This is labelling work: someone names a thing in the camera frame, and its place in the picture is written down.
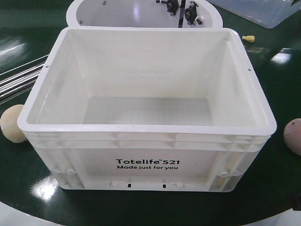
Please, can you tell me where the white plastic storage crate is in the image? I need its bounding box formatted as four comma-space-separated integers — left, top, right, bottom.
18, 26, 277, 192

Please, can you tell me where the cream yellow ball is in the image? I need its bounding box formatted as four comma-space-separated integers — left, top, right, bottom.
0, 105, 27, 143

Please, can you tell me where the pink and cream ball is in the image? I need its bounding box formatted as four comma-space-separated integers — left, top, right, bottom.
283, 118, 301, 156

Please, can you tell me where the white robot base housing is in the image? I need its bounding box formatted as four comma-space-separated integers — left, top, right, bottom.
66, 0, 223, 28

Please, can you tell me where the black knob clamp right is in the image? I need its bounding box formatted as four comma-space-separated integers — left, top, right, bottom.
184, 1, 204, 26

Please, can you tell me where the black knob clamp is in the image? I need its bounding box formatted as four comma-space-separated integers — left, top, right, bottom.
184, 1, 204, 26
155, 0, 179, 16

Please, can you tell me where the black knob clamp left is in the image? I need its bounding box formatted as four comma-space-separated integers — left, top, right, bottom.
155, 0, 179, 16

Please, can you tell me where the small yellow plug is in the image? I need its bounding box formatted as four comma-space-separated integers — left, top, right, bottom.
242, 35, 255, 43

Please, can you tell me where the steel rods bundle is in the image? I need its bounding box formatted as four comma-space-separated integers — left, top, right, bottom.
0, 55, 49, 104

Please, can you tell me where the clear plastic bin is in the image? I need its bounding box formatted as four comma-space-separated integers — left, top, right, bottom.
209, 0, 301, 29

